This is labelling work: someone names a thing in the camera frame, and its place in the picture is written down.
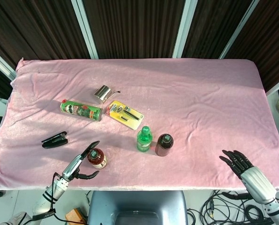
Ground dark red drink bottle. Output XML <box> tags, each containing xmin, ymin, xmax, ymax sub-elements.
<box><xmin>155</xmin><ymin>133</ymin><xmax>174</xmax><ymax>157</ymax></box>

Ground green Pringles can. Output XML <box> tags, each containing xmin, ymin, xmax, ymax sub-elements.
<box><xmin>60</xmin><ymin>99</ymin><xmax>104</xmax><ymax>122</ymax></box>

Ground pink fleece table cloth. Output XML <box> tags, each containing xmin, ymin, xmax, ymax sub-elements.
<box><xmin>0</xmin><ymin>58</ymin><xmax>279</xmax><ymax>192</ymax></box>

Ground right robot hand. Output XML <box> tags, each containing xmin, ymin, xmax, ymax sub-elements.
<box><xmin>219</xmin><ymin>150</ymin><xmax>277</xmax><ymax>204</ymax></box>

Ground red sauce jar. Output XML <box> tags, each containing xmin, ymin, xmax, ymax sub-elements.
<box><xmin>86</xmin><ymin>148</ymin><xmax>107</xmax><ymax>170</ymax></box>

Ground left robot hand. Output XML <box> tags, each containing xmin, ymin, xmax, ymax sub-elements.
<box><xmin>62</xmin><ymin>140</ymin><xmax>100</xmax><ymax>181</ymax></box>

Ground green plastic bottle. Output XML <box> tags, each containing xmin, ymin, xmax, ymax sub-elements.
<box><xmin>136</xmin><ymin>126</ymin><xmax>153</xmax><ymax>152</ymax></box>

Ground shiny metal cup with handle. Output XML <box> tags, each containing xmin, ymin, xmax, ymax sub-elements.
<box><xmin>93</xmin><ymin>85</ymin><xmax>121</xmax><ymax>105</ymax></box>

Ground black floor cables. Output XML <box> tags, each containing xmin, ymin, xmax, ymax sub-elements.
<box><xmin>187</xmin><ymin>189</ymin><xmax>275</xmax><ymax>225</ymax></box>

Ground razor in yellow blister pack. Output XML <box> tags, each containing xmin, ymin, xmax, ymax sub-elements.
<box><xmin>105</xmin><ymin>100</ymin><xmax>145</xmax><ymax>130</ymax></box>

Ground orange wooden block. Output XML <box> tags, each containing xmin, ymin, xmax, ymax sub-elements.
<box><xmin>65</xmin><ymin>208</ymin><xmax>88</xmax><ymax>225</ymax></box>

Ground black stapler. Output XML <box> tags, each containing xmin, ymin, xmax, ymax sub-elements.
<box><xmin>41</xmin><ymin>131</ymin><xmax>68</xmax><ymax>149</ymax></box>

